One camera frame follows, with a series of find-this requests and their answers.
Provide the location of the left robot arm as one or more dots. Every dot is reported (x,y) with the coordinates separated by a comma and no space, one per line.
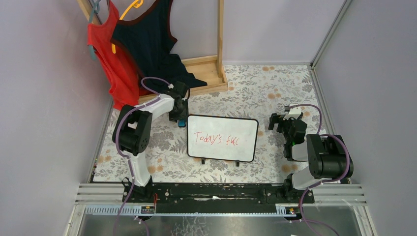
(132,132)

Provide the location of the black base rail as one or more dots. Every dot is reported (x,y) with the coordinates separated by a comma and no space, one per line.
(184,198)

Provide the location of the navy tank top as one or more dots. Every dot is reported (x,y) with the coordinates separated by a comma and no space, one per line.
(148,42)

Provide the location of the red tank top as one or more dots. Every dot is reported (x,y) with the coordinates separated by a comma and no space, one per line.
(118,68)

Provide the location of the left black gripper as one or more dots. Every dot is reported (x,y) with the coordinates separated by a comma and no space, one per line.
(179,114)

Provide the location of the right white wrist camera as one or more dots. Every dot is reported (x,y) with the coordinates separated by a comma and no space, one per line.
(292,111)

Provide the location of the black framed whiteboard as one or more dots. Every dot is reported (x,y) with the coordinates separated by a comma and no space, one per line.
(222,138)

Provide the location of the blue whiteboard eraser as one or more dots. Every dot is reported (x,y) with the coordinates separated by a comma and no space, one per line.
(181,123)

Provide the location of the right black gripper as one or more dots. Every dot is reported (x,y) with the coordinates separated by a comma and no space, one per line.
(282,123)

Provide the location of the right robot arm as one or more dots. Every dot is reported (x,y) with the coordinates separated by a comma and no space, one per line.
(327,156)

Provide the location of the wooden clothes rack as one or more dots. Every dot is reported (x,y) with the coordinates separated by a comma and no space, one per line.
(210,68)

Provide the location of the floral table mat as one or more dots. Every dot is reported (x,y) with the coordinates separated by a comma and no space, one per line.
(254,91)

